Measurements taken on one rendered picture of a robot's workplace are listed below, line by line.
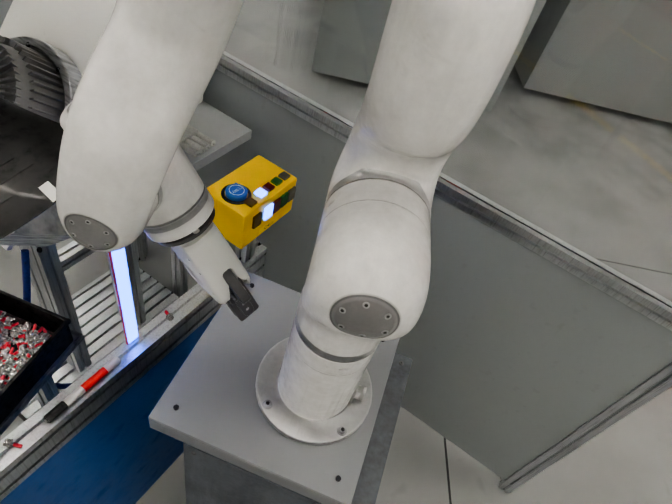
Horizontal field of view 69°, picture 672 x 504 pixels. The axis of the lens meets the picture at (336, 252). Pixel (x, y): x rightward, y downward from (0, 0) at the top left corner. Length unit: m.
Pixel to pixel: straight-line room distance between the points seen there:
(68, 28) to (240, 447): 0.85
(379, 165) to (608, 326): 0.92
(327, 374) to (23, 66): 0.76
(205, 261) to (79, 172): 0.19
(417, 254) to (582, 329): 0.93
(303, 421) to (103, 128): 0.53
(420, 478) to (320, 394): 1.22
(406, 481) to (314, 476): 1.13
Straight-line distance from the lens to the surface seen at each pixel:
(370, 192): 0.49
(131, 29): 0.43
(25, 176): 0.83
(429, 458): 1.94
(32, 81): 1.05
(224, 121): 1.48
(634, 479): 2.36
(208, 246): 0.57
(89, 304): 2.02
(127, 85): 0.42
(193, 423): 0.79
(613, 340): 1.35
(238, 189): 0.92
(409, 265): 0.45
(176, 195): 0.53
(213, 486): 0.94
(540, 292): 1.31
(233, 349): 0.84
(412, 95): 0.39
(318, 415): 0.78
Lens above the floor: 1.69
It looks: 46 degrees down
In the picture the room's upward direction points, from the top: 17 degrees clockwise
